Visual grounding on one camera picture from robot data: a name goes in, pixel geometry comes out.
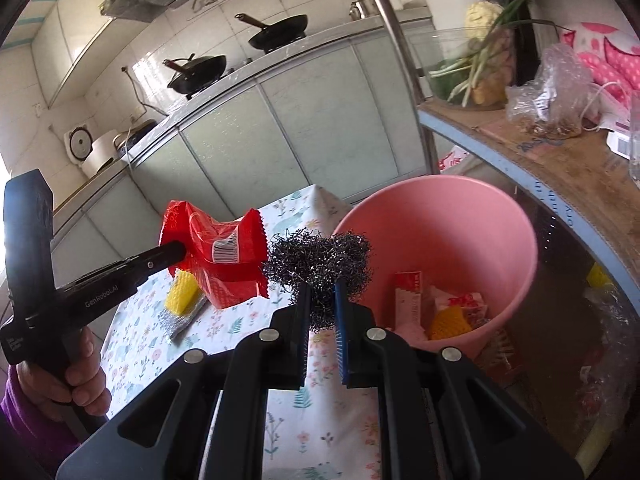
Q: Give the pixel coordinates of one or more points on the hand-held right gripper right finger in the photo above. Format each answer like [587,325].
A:
[342,345]

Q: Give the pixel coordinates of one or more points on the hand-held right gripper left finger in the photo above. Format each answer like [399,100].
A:
[303,340]

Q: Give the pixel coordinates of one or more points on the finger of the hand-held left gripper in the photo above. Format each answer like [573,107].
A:
[150,262]

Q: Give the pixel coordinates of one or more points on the red snack wrapper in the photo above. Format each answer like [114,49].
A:
[210,240]

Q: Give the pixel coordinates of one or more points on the steel wool scourer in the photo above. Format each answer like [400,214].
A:
[320,265]

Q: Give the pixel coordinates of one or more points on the red and white box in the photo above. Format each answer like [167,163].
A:
[412,300]

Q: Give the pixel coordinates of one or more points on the yellow mesh sponge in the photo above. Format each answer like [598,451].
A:
[450,325]

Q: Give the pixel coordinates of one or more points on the pink plastic bucket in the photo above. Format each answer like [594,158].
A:
[450,220]

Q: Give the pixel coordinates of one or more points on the person's left forearm purple sleeve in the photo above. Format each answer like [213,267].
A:
[30,425]

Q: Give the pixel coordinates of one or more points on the person's left hand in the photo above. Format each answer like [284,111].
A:
[90,375]

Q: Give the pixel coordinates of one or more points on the yellow and silver sponge scourer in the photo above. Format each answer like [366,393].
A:
[180,295]

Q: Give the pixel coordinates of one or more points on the white wrapper with red print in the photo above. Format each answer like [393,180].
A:
[460,302]

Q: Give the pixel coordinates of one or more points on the white rice cooker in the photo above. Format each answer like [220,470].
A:
[87,147]

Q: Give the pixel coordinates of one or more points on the small lidded pot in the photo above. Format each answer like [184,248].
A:
[135,132]

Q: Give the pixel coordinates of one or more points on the black wok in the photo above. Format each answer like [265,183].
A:
[200,72]

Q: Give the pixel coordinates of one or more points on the grey kitchen counter cabinet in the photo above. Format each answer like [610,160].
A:
[300,125]

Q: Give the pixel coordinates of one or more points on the clear bag with red print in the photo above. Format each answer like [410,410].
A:
[452,160]

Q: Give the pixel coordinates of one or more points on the black frying pan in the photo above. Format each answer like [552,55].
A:
[280,35]

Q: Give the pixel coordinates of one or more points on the small yellow item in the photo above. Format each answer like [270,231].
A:
[600,275]

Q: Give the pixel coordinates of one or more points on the large clear plastic bag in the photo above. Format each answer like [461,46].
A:
[620,340]

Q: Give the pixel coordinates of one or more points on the wooden shelf with blue edge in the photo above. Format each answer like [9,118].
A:
[565,170]

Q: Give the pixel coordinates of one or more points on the clear glass bowl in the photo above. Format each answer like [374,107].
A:
[450,60]

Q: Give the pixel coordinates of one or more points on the metal shelf pole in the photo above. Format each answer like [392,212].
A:
[395,35]

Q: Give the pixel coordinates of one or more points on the green scallions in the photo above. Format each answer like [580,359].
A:
[480,60]

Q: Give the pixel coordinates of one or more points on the steel kettle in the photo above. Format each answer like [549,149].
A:
[362,10]

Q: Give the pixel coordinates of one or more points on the clear plastic bag with scraps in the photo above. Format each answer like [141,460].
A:
[555,90]

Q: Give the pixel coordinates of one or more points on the white cup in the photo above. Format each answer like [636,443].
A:
[393,1]

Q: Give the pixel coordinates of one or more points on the cauliflower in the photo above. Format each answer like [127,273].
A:
[482,17]

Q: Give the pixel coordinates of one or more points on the pink polka dot cloth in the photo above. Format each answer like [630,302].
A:
[615,60]

